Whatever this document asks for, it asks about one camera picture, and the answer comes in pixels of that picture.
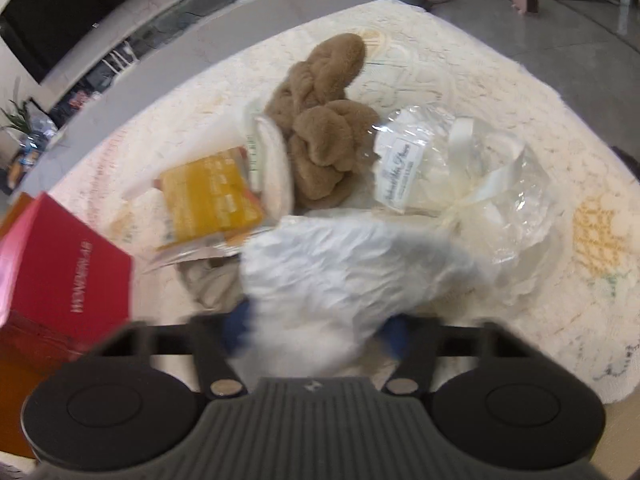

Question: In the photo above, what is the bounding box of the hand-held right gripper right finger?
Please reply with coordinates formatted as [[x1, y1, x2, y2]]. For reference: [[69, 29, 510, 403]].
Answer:
[[377, 314, 538, 401]]

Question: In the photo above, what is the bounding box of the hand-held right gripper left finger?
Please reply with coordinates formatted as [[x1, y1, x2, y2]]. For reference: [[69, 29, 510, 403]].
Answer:
[[82, 300, 253, 401]]

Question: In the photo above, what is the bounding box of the white plastic bag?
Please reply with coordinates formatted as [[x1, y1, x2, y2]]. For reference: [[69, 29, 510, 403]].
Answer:
[[239, 215, 482, 382]]

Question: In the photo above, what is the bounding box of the tan braided plush yarn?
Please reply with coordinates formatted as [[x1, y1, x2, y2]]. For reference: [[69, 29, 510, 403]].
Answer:
[[264, 33, 384, 212]]

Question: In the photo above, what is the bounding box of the orange storage box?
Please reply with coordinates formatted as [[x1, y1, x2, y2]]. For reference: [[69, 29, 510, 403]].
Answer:
[[0, 192, 52, 461]]

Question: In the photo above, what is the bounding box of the grey beige cloth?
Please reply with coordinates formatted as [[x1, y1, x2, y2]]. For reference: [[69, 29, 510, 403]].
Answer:
[[177, 255, 252, 314]]

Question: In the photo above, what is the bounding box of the yellow packet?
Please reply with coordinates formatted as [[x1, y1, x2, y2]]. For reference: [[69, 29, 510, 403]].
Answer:
[[142, 146, 273, 274]]

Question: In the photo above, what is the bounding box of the clear ribboned gift bag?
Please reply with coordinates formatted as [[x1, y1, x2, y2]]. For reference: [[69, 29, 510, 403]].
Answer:
[[372, 104, 557, 307]]

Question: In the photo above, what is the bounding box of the red cube container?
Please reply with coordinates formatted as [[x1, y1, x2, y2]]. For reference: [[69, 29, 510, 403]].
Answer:
[[0, 192, 136, 377]]

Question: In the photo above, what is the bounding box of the white router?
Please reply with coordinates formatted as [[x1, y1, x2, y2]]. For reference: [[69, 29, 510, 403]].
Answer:
[[101, 41, 139, 74]]

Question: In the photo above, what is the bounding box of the green potted plant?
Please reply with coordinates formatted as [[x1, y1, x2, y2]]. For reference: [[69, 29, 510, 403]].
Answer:
[[0, 100, 38, 136]]

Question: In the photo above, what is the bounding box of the marble television console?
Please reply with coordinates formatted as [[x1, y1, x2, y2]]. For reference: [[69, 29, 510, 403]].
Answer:
[[0, 0, 381, 197]]

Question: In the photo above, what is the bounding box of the black flat television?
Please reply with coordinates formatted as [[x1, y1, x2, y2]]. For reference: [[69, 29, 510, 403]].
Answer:
[[0, 0, 183, 84]]

